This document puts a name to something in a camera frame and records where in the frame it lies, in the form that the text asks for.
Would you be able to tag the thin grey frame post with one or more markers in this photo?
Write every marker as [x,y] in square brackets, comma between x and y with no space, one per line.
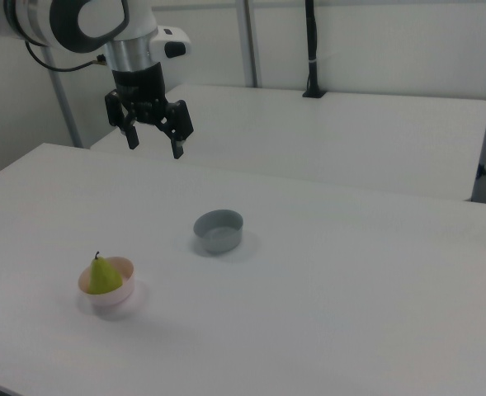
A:
[66,111]

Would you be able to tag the green pear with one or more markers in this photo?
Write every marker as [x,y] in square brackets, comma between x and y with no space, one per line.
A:
[103,278]

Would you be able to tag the grey bowl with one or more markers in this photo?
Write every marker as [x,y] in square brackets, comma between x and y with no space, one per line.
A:
[218,237]

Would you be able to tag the black pole with base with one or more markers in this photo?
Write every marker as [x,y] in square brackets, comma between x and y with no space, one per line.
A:
[312,49]

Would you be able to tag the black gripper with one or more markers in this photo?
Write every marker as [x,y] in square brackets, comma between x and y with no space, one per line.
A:
[139,88]

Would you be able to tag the pink bowl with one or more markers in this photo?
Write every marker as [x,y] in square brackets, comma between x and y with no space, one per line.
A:
[119,295]

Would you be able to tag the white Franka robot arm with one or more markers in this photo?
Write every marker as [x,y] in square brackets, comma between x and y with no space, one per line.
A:
[86,24]

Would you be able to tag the wide grey wall post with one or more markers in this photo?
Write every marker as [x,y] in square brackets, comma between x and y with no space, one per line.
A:
[250,45]

